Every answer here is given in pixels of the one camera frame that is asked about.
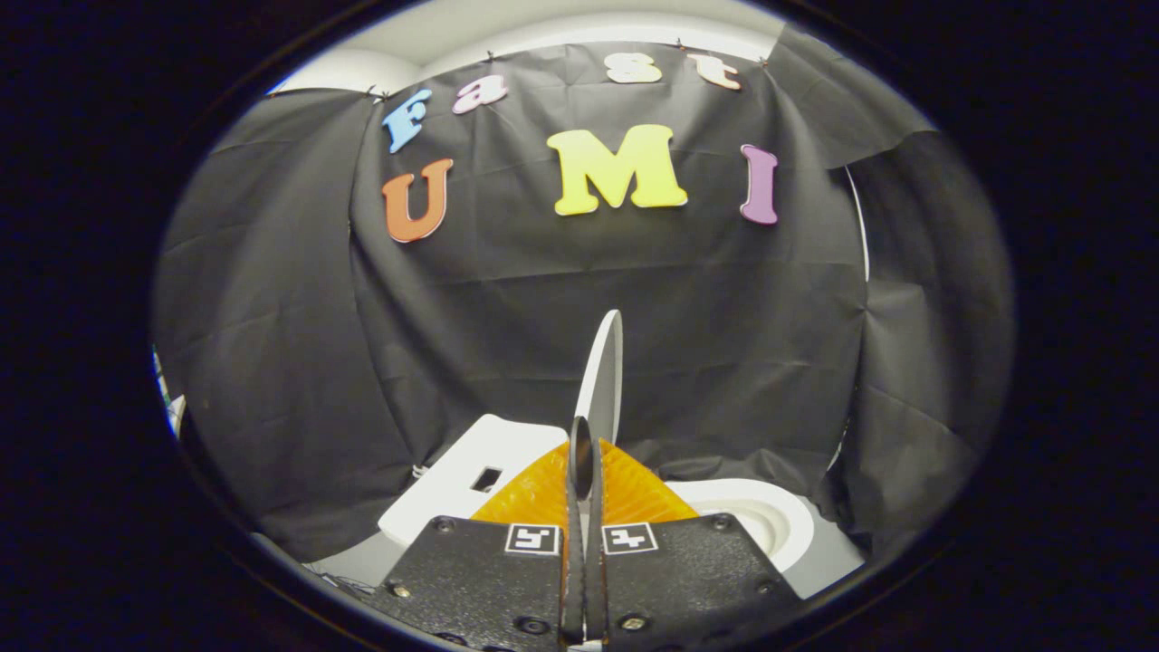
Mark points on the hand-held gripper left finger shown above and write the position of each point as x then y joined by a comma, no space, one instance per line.
480,580

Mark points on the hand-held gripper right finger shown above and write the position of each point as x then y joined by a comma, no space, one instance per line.
688,580

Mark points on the white toilet lid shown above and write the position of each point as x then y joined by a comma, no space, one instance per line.
605,380

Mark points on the white toilet tank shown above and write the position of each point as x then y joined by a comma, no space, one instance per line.
453,484

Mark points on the black backdrop cloth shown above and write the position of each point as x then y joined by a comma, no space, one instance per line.
543,317

